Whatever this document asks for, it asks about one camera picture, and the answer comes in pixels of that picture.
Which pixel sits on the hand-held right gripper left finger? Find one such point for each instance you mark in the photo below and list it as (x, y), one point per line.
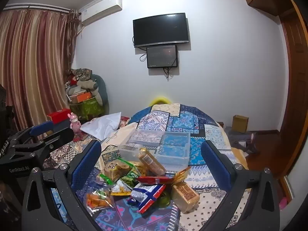
(86, 164)

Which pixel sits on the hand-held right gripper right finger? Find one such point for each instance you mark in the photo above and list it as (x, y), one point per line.
(214, 166)

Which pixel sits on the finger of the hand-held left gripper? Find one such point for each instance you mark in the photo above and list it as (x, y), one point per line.
(41, 128)
(60, 134)

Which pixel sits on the clear plastic storage container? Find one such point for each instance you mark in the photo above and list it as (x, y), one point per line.
(173, 154)

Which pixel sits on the green pea snack packet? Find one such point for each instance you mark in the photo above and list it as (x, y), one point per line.
(130, 176)

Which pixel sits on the red snack packet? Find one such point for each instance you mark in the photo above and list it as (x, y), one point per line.
(156, 179)

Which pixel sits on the clear packet of orange snacks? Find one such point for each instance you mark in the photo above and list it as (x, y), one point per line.
(98, 198)

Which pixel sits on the pink toy figure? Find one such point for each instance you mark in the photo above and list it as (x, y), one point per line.
(75, 124)

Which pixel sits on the red box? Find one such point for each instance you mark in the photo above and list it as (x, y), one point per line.
(59, 115)

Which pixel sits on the clear packet of brown cookies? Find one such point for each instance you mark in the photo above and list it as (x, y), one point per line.
(115, 168)

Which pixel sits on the grey cloth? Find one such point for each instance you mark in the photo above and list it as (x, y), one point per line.
(240, 139)

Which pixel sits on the green box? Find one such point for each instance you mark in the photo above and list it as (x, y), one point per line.
(89, 109)

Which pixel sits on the brown cracker packet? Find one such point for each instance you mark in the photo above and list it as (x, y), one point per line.
(185, 195)

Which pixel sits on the yellow snack packet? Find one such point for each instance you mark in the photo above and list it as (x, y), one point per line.
(120, 189)

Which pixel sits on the white pillow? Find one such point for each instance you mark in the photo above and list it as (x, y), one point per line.
(103, 126)

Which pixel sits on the orange box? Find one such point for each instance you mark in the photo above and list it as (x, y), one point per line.
(81, 97)

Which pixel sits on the cardboard box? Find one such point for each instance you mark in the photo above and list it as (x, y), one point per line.
(240, 124)

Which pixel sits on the patchwork blanket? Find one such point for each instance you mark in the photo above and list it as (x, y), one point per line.
(185, 120)

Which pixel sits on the grey plush toy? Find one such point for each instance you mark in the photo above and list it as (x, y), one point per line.
(89, 85)

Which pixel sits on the green jelly cup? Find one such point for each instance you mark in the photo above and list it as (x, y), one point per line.
(164, 200)

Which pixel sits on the grey-blue cushion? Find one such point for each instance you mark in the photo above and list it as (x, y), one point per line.
(104, 89)

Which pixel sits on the patterned folded cloth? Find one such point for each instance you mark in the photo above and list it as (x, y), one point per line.
(80, 74)

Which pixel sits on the striped curtain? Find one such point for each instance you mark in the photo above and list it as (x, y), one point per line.
(31, 65)

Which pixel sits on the cookie roll tube packet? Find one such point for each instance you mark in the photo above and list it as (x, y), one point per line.
(150, 161)

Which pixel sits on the blue and white snack packet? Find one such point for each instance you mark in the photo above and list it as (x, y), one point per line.
(144, 193)

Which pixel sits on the yellow round object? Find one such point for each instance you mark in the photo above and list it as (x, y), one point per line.
(160, 100)

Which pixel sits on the wooden door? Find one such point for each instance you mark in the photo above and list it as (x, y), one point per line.
(297, 89)

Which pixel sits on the white air conditioner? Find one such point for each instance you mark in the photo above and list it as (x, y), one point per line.
(101, 10)

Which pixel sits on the small black wall monitor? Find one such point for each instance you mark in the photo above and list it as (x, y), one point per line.
(161, 56)

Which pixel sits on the black wall television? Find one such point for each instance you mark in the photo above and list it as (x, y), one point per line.
(160, 30)

